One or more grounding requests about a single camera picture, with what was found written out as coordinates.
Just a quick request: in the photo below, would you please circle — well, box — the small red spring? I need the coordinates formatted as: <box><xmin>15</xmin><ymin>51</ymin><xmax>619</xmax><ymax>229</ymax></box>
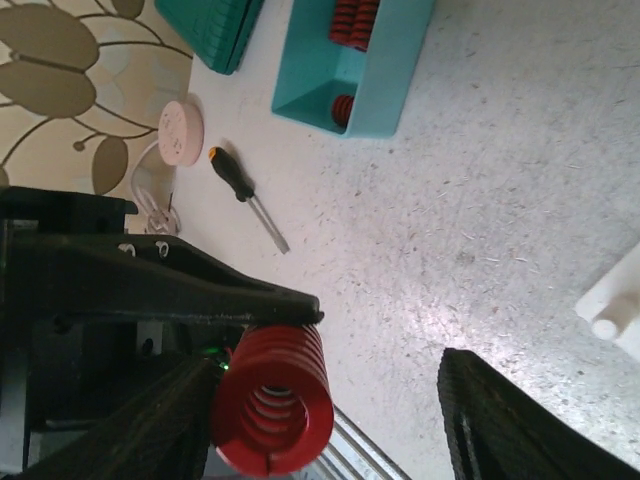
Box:
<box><xmin>331</xmin><ymin>94</ymin><xmax>354</xmax><ymax>128</ymax></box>

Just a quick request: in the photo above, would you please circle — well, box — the teal plastic tray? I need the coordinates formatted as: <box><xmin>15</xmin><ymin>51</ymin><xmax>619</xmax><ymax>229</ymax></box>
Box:
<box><xmin>271</xmin><ymin>0</ymin><xmax>433</xmax><ymax>138</ymax></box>

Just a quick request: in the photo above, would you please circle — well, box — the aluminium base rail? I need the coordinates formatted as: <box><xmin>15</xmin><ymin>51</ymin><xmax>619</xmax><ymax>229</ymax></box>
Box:
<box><xmin>292</xmin><ymin>406</ymin><xmax>410</xmax><ymax>480</ymax></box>

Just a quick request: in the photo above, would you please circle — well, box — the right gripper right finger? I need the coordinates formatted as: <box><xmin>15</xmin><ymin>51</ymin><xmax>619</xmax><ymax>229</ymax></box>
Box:
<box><xmin>437</xmin><ymin>348</ymin><xmax>639</xmax><ymax>479</ymax></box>

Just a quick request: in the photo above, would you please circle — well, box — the pink round power strip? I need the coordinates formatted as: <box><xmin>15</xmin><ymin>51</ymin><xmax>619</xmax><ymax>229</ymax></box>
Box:
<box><xmin>158</xmin><ymin>100</ymin><xmax>204</xmax><ymax>167</ymax></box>

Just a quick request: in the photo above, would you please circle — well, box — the black long screwdriver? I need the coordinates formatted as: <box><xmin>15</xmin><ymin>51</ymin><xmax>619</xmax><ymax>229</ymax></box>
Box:
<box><xmin>208</xmin><ymin>147</ymin><xmax>290</xmax><ymax>254</ymax></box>

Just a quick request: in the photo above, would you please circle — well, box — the white peg base plate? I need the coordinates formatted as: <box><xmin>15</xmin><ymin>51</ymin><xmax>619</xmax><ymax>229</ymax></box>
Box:
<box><xmin>575</xmin><ymin>245</ymin><xmax>640</xmax><ymax>362</ymax></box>

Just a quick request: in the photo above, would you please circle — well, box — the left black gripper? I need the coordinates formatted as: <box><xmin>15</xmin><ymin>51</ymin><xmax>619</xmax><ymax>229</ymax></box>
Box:
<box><xmin>0</xmin><ymin>185</ymin><xmax>325</xmax><ymax>451</ymax></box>

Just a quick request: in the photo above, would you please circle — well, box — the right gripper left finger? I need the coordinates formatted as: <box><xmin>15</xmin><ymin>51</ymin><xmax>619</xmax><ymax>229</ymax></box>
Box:
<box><xmin>29</xmin><ymin>353</ymin><xmax>222</xmax><ymax>479</ymax></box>

